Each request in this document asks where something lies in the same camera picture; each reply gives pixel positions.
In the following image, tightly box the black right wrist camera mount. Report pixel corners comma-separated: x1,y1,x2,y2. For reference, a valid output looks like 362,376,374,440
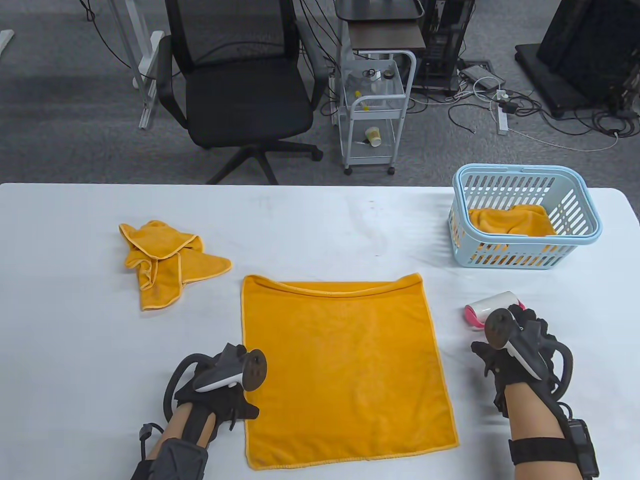
565,419,600,478

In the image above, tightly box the pink lint roller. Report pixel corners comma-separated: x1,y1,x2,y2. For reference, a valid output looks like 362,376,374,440
464,291,526,332

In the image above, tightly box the black computer tower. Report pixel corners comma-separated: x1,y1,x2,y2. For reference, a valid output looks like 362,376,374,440
411,0,476,97

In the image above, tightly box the white power strip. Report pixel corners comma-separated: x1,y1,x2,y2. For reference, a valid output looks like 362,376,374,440
496,90,510,136

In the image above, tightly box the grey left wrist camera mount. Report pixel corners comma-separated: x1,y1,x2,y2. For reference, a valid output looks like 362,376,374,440
131,424,209,480

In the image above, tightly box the black mesh office chair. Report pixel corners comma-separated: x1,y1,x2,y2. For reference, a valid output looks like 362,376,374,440
156,0,324,186

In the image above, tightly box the grey right hand controller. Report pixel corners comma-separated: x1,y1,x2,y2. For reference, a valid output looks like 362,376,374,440
484,307,574,401

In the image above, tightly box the dark side table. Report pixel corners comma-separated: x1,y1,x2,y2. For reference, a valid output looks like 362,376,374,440
334,0,427,52

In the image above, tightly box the white rolling cart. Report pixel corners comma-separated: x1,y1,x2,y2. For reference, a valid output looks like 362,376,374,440
338,49,417,176

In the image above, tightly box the light blue plastic basket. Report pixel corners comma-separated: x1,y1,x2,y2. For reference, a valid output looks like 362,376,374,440
448,164,603,270

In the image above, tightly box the grey left hand controller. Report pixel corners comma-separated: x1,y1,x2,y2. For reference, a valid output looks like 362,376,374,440
163,343,268,421

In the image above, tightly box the white desk leg frame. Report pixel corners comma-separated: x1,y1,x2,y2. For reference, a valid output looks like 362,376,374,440
107,0,166,131

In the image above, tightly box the person's left forearm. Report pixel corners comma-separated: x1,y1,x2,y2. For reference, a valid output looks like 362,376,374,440
132,402,221,480

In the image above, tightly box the grey hand controller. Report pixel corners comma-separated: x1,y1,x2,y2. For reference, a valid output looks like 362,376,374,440
484,307,574,401
163,343,268,421

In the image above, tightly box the person's left hand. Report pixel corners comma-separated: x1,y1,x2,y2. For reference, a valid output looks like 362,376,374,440
172,385,261,443

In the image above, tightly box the person's right hand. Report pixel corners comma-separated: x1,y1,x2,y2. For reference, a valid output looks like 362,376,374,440
471,307,563,418

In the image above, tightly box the tangle of black cables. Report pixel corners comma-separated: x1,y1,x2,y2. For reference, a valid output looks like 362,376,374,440
447,85,640,139

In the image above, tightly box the black monitor stand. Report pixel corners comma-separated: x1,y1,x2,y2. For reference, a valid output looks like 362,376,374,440
515,0,640,119

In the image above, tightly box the black right forearm strap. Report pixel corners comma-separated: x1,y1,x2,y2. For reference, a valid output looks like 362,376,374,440
509,437,581,466

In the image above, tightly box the yellow square towel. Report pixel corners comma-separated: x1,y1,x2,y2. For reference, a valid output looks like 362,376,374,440
241,272,460,471
119,220,233,312
450,204,558,266

